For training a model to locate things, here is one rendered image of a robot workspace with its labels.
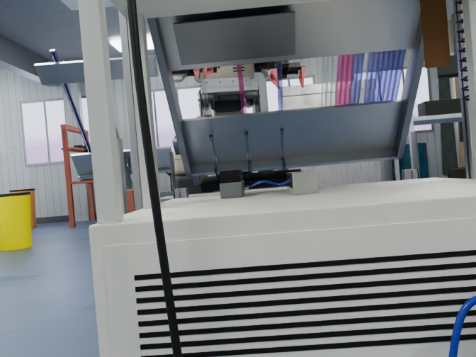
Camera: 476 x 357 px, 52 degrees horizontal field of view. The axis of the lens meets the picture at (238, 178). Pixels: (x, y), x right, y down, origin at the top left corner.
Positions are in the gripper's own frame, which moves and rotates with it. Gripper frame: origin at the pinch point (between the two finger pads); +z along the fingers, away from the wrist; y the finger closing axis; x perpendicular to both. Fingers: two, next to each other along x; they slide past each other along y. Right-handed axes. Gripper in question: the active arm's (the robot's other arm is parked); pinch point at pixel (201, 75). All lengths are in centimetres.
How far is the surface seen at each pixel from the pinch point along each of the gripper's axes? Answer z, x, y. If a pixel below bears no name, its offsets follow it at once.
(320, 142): 6.9, 24.0, 35.0
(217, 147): 7.1, 22.7, 2.1
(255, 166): 10.1, 29.5, 13.8
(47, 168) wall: -569, 559, -398
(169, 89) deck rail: 11.9, -4.1, -8.0
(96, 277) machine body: 86, -25, -9
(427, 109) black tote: -147, 139, 135
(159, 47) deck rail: 12.2, -17.4, -8.2
